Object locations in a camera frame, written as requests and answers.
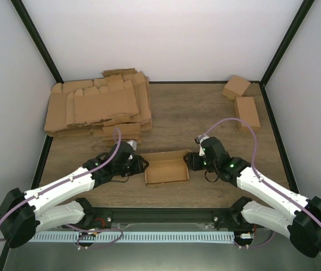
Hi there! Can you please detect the cardboard box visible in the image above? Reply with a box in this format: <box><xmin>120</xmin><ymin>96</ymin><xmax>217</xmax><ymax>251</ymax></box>
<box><xmin>234</xmin><ymin>97</ymin><xmax>261</xmax><ymax>130</ymax></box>
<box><xmin>222</xmin><ymin>75</ymin><xmax>251</xmax><ymax>100</ymax></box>
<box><xmin>141</xmin><ymin>150</ymin><xmax>191</xmax><ymax>187</ymax></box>

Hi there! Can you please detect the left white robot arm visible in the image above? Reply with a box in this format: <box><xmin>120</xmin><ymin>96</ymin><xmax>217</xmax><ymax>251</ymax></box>
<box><xmin>0</xmin><ymin>141</ymin><xmax>149</xmax><ymax>248</ymax></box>

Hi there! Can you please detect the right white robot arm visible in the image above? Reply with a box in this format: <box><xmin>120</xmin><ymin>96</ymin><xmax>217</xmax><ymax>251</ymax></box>
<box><xmin>183</xmin><ymin>136</ymin><xmax>321</xmax><ymax>257</ymax></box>

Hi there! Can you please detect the stack of flat cardboard blanks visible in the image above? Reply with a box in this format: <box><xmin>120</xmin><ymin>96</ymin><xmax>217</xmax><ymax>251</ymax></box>
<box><xmin>44</xmin><ymin>68</ymin><xmax>153</xmax><ymax>144</ymax></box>

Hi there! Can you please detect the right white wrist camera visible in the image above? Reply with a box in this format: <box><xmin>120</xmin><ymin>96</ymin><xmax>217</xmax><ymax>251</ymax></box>
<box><xmin>195</xmin><ymin>135</ymin><xmax>209</xmax><ymax>156</ymax></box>

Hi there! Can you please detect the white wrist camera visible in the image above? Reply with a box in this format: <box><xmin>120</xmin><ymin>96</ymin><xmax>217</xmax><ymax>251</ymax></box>
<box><xmin>127</xmin><ymin>140</ymin><xmax>137</xmax><ymax>151</ymax></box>
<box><xmin>195</xmin><ymin>135</ymin><xmax>209</xmax><ymax>156</ymax></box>

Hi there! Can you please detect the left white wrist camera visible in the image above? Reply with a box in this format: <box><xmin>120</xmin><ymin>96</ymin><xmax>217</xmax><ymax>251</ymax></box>
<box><xmin>127</xmin><ymin>140</ymin><xmax>137</xmax><ymax>151</ymax></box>

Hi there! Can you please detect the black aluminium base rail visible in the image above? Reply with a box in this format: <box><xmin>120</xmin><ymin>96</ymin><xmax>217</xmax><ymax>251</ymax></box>
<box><xmin>16</xmin><ymin>207</ymin><xmax>314</xmax><ymax>226</ymax></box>

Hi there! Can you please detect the light blue slotted cable duct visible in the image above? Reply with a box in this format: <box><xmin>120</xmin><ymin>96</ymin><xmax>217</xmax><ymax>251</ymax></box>
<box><xmin>30</xmin><ymin>231</ymin><xmax>235</xmax><ymax>244</ymax></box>

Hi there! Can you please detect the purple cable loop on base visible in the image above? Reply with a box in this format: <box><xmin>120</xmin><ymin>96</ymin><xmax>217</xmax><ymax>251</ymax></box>
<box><xmin>76</xmin><ymin>221</ymin><xmax>129</xmax><ymax>251</ymax></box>

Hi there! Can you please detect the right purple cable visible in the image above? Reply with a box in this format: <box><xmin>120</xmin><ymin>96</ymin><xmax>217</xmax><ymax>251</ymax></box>
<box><xmin>198</xmin><ymin>117</ymin><xmax>321</xmax><ymax>251</ymax></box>

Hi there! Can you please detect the black frame post right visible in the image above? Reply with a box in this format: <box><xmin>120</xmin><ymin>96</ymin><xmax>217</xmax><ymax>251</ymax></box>
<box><xmin>261</xmin><ymin>0</ymin><xmax>315</xmax><ymax>84</ymax></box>

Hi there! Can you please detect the black frame post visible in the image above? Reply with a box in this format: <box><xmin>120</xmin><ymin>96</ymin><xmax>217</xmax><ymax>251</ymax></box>
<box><xmin>10</xmin><ymin>0</ymin><xmax>64</xmax><ymax>83</ymax></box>
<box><xmin>261</xmin><ymin>0</ymin><xmax>315</xmax><ymax>84</ymax></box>

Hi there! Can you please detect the black frame post left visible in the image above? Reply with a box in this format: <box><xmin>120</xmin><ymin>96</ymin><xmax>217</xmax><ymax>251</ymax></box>
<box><xmin>10</xmin><ymin>0</ymin><xmax>64</xmax><ymax>83</ymax></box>

